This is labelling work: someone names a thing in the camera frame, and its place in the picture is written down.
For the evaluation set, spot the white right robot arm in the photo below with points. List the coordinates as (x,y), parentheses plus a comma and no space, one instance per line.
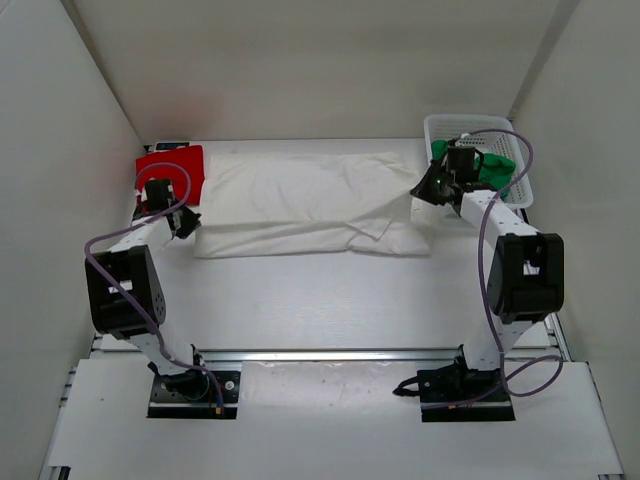
(521,270)

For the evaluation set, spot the white plastic laundry basket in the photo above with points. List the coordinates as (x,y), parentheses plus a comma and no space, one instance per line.
(444,127)

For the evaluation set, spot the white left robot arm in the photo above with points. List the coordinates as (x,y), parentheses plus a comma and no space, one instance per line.
(125,295)

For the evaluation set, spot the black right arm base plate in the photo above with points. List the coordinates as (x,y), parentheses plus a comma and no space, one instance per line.
(456,394)

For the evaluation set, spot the green t-shirt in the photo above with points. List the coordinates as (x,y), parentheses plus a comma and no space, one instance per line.
(488,168)

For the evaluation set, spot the small dark table label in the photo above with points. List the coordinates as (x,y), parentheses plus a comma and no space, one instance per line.
(168,146)

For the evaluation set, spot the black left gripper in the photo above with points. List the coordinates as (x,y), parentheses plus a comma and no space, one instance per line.
(190,225)

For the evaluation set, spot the red t-shirt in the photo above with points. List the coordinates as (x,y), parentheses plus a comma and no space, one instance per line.
(177,165)

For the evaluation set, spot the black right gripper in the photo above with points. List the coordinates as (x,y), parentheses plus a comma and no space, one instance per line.
(424,191)

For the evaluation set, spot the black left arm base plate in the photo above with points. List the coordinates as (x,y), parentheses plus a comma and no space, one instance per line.
(192,395)

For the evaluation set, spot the white t-shirt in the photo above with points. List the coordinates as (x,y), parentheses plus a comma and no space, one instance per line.
(285,204)

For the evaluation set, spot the aluminium table frame rail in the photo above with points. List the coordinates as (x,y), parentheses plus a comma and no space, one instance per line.
(556,336)

